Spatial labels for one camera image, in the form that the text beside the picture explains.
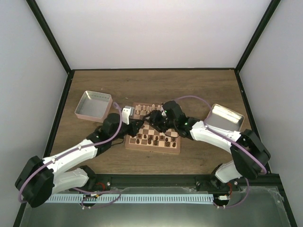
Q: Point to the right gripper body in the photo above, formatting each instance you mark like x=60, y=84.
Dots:
x=162, y=124

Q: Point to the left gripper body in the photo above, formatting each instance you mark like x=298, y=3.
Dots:
x=132, y=133

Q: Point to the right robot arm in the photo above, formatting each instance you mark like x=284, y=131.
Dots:
x=249, y=155

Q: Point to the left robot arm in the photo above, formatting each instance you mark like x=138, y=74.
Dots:
x=42, y=177

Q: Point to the wooden chess board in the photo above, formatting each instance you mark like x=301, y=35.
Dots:
x=148, y=139

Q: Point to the pink metal tray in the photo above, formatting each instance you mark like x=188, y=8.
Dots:
x=93, y=106

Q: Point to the gold metal tray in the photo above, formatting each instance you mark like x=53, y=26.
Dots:
x=224, y=118

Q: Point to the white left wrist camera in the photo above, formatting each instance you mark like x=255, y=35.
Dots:
x=127, y=113

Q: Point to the light blue cable duct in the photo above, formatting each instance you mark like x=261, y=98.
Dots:
x=134, y=198

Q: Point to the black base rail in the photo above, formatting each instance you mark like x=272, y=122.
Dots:
x=201, y=183

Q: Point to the black enclosure frame post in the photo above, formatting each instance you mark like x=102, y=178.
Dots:
x=48, y=33

